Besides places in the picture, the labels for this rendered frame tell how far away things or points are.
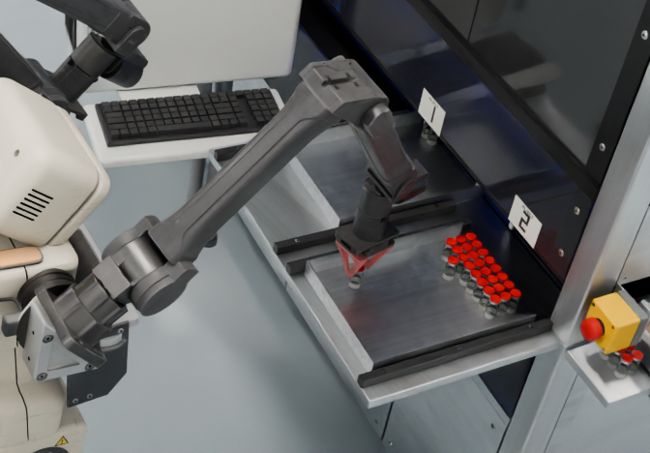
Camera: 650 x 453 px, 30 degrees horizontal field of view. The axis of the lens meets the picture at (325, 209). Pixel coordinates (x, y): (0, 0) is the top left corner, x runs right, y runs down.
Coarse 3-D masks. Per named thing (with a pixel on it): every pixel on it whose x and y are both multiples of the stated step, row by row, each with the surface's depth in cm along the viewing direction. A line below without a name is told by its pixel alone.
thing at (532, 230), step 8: (520, 200) 222; (512, 208) 225; (520, 208) 223; (512, 216) 226; (520, 216) 223; (528, 224) 221; (536, 224) 219; (520, 232) 224; (528, 232) 222; (536, 232) 220; (528, 240) 222; (536, 240) 220
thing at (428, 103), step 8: (424, 88) 244; (424, 96) 245; (424, 104) 245; (432, 104) 242; (424, 112) 246; (440, 112) 241; (432, 120) 244; (440, 120) 241; (432, 128) 244; (440, 128) 242
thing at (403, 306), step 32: (384, 256) 231; (416, 256) 232; (320, 288) 219; (352, 288) 223; (384, 288) 224; (416, 288) 225; (448, 288) 226; (352, 320) 217; (384, 320) 218; (416, 320) 219; (448, 320) 220; (480, 320) 221; (512, 320) 218; (384, 352) 212; (416, 352) 210
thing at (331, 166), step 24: (408, 120) 262; (312, 144) 253; (336, 144) 254; (408, 144) 257; (312, 168) 247; (336, 168) 248; (360, 168) 249; (432, 168) 252; (456, 168) 254; (312, 192) 240; (336, 192) 242; (360, 192) 243; (432, 192) 247; (456, 192) 243; (480, 192) 247; (336, 216) 233
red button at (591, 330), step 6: (588, 318) 207; (594, 318) 207; (582, 324) 207; (588, 324) 206; (594, 324) 206; (600, 324) 206; (582, 330) 207; (588, 330) 206; (594, 330) 206; (600, 330) 206; (582, 336) 208; (588, 336) 206; (594, 336) 206; (600, 336) 206
